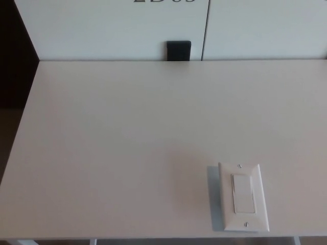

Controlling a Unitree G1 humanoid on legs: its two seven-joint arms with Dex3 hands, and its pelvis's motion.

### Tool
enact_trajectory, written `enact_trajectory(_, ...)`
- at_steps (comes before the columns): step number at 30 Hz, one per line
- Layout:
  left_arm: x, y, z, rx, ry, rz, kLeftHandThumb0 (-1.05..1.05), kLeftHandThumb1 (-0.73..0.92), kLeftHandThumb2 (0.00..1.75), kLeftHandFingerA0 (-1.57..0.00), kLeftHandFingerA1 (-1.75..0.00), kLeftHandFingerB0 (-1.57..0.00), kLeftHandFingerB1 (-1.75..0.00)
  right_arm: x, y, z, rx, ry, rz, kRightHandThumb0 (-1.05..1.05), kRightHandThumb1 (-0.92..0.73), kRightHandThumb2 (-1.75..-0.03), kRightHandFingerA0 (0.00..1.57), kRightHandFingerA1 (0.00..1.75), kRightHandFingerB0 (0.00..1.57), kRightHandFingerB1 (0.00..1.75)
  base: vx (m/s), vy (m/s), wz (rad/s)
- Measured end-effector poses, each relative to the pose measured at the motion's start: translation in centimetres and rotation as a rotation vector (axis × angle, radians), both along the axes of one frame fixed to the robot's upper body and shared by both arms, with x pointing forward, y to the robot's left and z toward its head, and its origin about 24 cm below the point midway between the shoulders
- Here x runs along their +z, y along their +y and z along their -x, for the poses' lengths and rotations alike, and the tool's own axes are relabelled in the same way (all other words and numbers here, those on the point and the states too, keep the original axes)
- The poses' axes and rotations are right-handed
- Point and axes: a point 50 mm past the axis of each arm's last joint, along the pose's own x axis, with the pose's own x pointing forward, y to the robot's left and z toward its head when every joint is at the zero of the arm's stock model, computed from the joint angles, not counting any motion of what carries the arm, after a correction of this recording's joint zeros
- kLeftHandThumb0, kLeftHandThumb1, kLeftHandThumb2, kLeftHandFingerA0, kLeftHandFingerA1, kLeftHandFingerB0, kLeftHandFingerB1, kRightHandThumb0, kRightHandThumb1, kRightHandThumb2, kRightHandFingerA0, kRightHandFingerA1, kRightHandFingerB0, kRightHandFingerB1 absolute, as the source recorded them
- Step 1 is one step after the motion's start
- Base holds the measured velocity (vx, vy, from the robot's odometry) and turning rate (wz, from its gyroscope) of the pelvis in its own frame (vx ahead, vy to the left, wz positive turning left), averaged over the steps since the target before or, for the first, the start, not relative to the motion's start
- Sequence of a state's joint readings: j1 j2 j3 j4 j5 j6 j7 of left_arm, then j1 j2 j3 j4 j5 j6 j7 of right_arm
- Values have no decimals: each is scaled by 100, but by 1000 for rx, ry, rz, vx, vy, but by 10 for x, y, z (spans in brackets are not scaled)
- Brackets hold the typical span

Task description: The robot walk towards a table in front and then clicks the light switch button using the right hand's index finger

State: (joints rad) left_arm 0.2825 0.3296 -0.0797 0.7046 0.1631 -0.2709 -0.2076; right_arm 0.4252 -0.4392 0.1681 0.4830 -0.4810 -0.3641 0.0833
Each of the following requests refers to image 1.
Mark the plain white cabinet door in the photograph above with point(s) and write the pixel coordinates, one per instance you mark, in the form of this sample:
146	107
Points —
268	30

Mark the white light switch wall plate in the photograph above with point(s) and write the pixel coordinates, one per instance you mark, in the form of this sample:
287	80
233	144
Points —
261	204

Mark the white cabinet door with lettering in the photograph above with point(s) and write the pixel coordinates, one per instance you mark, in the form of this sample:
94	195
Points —
102	30

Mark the white light switch rocker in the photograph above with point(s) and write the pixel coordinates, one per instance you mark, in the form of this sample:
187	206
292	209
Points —
244	194

